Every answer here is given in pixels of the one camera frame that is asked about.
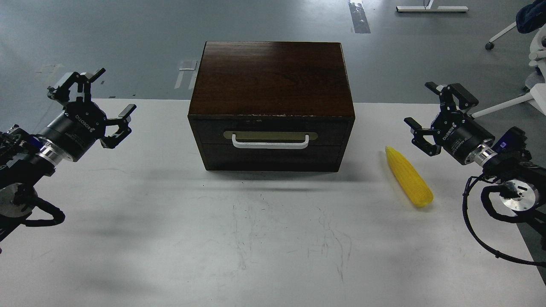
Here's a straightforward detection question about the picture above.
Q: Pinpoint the dark wooden drawer cabinet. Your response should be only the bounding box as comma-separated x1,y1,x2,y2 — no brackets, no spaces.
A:
188,41,355,172

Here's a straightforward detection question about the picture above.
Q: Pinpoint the yellow corn cob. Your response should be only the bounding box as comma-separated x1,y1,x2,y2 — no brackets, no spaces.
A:
385,146,434,208

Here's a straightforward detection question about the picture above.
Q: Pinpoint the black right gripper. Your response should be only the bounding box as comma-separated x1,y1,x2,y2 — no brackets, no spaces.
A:
404,82,495,165

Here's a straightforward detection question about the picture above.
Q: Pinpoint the white office chair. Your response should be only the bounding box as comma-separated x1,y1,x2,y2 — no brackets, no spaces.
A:
471,0,546,119

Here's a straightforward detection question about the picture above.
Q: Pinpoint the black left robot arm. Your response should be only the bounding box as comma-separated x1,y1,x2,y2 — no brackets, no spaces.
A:
0,68,136,239

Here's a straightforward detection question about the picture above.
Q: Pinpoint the wooden drawer with white handle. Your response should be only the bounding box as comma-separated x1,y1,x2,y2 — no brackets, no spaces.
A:
194,120,347,145

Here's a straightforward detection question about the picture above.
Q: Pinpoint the white desk foot bar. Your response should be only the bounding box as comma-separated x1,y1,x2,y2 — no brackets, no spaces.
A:
396,0,469,12

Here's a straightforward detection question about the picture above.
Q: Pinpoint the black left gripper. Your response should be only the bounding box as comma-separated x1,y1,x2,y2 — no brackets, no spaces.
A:
37,68,137,162

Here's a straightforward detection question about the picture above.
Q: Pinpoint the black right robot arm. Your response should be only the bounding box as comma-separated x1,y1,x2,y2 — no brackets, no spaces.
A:
404,82,545,246

